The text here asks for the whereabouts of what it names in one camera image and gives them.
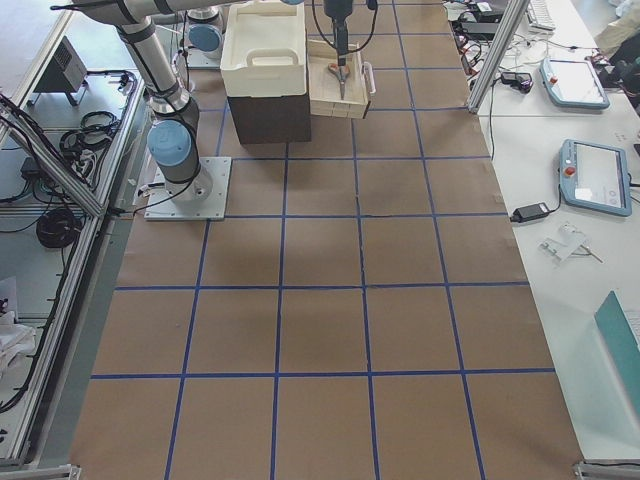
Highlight white drawer handle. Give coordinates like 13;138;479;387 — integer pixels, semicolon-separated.
361;61;377;97

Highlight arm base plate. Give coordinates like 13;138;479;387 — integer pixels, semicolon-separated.
143;157;232;221

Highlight white plastic tray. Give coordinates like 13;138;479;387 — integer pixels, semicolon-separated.
220;1;307;98

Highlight grey orange scissors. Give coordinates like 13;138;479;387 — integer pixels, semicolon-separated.
328;63;350;100

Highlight aluminium frame post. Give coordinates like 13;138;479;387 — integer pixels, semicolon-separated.
467;0;528;114

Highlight blue teach pendant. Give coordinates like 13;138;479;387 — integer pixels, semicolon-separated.
539;58;610;110
559;139;632;217

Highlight black power adapter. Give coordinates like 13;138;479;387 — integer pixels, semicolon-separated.
510;202;551;224

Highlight black corrugated cable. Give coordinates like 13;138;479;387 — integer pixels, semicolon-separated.
310;0;379;51

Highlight wooden drawer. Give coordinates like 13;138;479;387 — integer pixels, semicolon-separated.
307;39;376;119

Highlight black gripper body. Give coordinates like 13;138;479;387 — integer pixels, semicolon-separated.
323;0;353;22

